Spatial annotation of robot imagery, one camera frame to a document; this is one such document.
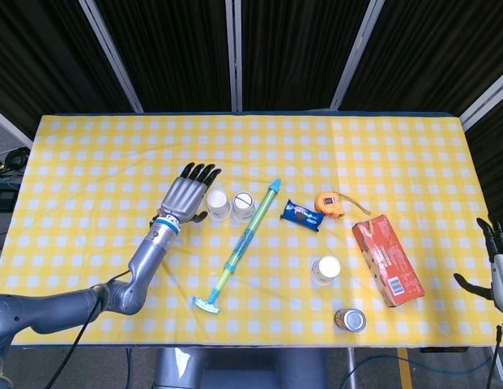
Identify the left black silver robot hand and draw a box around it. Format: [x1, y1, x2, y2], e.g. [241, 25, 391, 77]
[159, 162, 223, 224]

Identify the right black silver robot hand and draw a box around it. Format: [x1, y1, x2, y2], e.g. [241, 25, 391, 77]
[454, 217, 503, 315]

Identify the white paper cup blue flower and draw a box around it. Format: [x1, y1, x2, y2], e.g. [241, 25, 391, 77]
[206, 189, 232, 222]

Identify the white paper cup green flower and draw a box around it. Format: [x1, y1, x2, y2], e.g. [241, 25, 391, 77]
[309, 255, 342, 286]

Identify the white paper cup marked bottom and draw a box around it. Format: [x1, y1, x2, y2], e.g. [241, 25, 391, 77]
[232, 190, 258, 223]

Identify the yellow checkered tablecloth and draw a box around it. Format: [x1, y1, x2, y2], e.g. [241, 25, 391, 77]
[0, 114, 503, 348]

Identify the blue green water squirter toy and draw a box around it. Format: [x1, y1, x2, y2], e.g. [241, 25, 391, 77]
[191, 177, 283, 315]

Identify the orange red biscuit box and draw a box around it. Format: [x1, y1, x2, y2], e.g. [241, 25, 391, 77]
[352, 214, 425, 308]

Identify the blue cookie pack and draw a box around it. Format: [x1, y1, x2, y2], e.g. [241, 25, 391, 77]
[279, 199, 326, 233]

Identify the orange tape measure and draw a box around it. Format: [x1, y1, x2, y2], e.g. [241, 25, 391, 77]
[313, 190, 373, 220]

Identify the printed metal can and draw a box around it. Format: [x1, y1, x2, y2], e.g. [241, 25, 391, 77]
[334, 307, 367, 334]

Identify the metal table leg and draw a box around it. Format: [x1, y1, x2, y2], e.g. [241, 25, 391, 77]
[347, 347, 358, 384]

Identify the grey robot torso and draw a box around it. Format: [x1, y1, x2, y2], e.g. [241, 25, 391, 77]
[153, 347, 329, 389]

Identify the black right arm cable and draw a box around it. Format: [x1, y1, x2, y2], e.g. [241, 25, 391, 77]
[486, 323, 503, 389]

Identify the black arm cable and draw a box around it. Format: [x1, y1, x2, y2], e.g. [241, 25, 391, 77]
[486, 323, 503, 389]
[44, 273, 129, 389]

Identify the blue floor cable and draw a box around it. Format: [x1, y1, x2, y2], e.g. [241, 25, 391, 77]
[342, 354, 491, 389]

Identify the white partition post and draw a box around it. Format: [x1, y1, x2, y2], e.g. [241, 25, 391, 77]
[330, 0, 384, 111]
[225, 0, 243, 113]
[0, 105, 33, 149]
[459, 66, 503, 130]
[78, 0, 145, 113]

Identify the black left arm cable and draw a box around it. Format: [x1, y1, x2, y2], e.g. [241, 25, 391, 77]
[44, 273, 129, 389]

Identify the black cable bundle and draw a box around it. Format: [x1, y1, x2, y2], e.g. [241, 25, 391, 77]
[0, 147, 32, 179]

